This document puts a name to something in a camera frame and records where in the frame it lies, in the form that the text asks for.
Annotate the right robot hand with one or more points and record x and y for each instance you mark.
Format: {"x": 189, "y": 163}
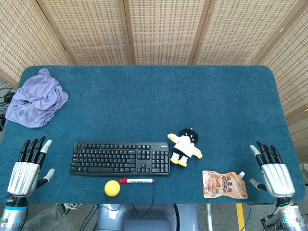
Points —
{"x": 276, "y": 176}

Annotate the penguin plush toy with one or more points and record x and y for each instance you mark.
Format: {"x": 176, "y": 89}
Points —
{"x": 184, "y": 150}

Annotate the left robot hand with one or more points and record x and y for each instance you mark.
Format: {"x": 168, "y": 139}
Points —
{"x": 23, "y": 174}

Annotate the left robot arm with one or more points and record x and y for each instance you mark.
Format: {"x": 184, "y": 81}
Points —
{"x": 13, "y": 213}

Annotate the red whiteboard marker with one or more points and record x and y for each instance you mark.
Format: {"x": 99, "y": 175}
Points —
{"x": 136, "y": 180}

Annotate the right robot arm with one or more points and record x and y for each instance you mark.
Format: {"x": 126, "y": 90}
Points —
{"x": 288, "y": 215}

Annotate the blue table mat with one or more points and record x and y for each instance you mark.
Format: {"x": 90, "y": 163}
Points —
{"x": 154, "y": 134}

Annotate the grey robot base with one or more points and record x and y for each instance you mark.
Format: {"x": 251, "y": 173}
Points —
{"x": 146, "y": 217}

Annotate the brown spouted snack pouch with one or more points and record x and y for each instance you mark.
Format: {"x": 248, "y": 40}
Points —
{"x": 223, "y": 185}

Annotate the purple crumpled cloth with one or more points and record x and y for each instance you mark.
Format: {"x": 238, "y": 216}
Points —
{"x": 37, "y": 99}

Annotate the yellow foam ball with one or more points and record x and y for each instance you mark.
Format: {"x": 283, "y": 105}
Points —
{"x": 112, "y": 188}

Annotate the black computer keyboard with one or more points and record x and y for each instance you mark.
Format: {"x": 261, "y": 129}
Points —
{"x": 120, "y": 158}

